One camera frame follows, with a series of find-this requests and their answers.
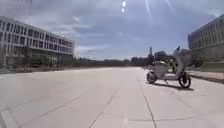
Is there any white building with window rows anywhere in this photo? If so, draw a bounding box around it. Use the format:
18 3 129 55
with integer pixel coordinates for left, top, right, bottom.
0 15 76 68

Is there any white motor scooter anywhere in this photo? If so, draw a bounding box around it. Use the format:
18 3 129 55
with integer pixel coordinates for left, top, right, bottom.
145 46 193 90

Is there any pale stone slab plaza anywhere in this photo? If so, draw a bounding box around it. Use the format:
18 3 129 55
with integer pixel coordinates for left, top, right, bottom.
0 66 224 128

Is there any grey building with window grid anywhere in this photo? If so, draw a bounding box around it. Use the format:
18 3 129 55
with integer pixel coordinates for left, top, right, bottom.
187 13 224 63

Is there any low stone ledge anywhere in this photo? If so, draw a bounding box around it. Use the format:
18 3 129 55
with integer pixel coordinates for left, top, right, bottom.
186 69 224 85

